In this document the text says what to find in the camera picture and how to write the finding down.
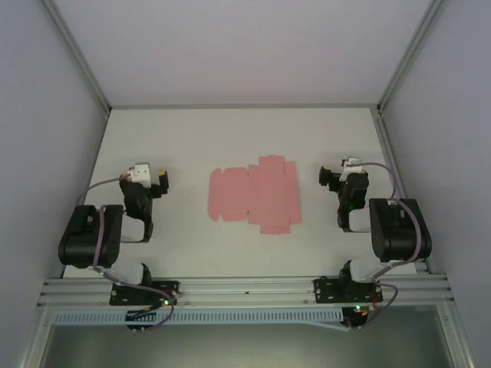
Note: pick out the pink paper box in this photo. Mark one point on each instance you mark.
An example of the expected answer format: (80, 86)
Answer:
(261, 195)

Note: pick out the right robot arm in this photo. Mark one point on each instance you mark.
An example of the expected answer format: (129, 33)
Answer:
(399, 230)

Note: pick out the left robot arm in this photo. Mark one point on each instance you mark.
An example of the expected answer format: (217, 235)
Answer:
(90, 237)

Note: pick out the black connector board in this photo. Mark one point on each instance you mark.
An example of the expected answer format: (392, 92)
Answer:
(356, 318)
(140, 317)

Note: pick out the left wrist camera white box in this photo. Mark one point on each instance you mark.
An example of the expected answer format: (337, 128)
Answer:
(140, 173)

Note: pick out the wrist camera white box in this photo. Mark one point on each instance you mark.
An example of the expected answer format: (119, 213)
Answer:
(351, 164)
(140, 173)

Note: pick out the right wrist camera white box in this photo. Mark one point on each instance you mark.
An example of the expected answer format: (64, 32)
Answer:
(351, 164)

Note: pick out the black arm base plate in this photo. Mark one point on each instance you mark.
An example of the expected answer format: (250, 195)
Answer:
(169, 291)
(326, 289)

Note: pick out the aluminium frame crossbar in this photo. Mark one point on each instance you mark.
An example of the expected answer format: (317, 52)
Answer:
(245, 105)

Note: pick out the aluminium mounting rail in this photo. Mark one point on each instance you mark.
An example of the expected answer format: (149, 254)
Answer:
(245, 286)

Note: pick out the aluminium frame post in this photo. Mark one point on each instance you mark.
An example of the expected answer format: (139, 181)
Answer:
(410, 55)
(76, 55)

